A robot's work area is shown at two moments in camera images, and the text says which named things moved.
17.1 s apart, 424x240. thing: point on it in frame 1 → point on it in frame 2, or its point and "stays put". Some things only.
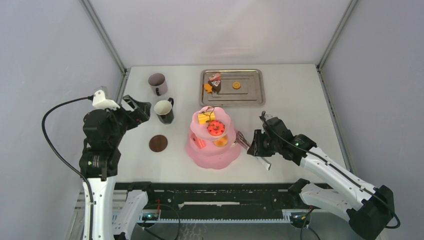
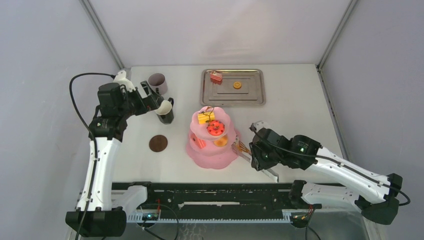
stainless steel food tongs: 242,141 → 247,157
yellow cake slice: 207,116 stays put
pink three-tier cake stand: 211,134 stays put
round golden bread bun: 221,142 stays put
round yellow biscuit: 236,85 stays put
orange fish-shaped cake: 208,88 → 241,147
